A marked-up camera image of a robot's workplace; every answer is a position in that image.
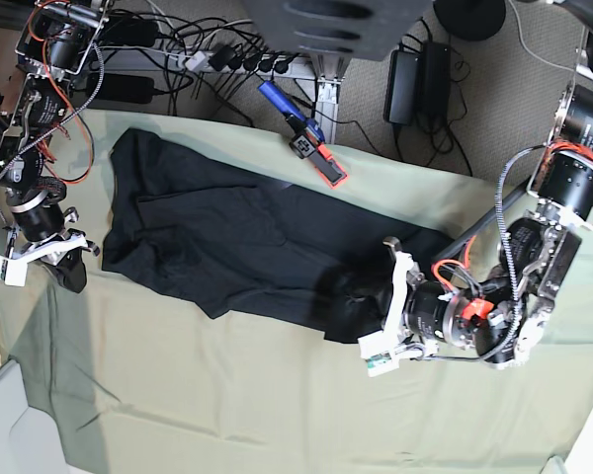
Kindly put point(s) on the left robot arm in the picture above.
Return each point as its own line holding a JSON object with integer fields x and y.
{"x": 491, "y": 294}

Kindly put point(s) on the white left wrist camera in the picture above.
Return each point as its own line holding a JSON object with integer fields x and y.
{"x": 378, "y": 359}

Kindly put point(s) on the black power brick pair outer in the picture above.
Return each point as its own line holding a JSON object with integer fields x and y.
{"x": 434, "y": 82}

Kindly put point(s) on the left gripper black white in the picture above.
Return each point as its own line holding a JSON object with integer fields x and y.
{"x": 416, "y": 315}

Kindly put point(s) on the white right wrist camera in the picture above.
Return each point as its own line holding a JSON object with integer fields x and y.
{"x": 13, "y": 272}

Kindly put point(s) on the dark navy T-shirt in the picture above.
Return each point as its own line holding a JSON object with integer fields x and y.
{"x": 227, "y": 239}

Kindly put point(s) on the light green table cloth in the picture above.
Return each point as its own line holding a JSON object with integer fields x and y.
{"x": 142, "y": 383}

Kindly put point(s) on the black round lamp base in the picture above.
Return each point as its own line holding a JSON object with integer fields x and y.
{"x": 471, "y": 20}

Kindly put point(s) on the black power brick left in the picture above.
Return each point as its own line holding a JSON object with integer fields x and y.
{"x": 122, "y": 88}

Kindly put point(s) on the black power brick pair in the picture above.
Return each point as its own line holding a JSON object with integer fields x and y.
{"x": 399, "y": 102}
{"x": 434, "y": 82}

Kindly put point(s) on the blue orange bar clamp centre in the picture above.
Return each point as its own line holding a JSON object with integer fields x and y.
{"x": 308, "y": 142}

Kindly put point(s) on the white power strip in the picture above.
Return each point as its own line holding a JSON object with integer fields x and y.
{"x": 228, "y": 59}

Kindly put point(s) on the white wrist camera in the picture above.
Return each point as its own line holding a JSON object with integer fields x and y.
{"x": 13, "y": 272}
{"x": 378, "y": 359}

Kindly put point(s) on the grey overhead camera mount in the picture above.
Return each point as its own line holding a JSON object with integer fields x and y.
{"x": 362, "y": 29}

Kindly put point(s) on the black power brick pair inner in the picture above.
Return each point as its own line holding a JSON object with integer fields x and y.
{"x": 399, "y": 102}

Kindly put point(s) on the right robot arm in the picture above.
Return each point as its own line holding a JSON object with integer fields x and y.
{"x": 53, "y": 48}

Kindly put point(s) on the grey white bin corner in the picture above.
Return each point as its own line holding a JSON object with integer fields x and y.
{"x": 29, "y": 438}

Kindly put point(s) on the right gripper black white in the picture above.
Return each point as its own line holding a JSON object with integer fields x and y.
{"x": 42, "y": 233}

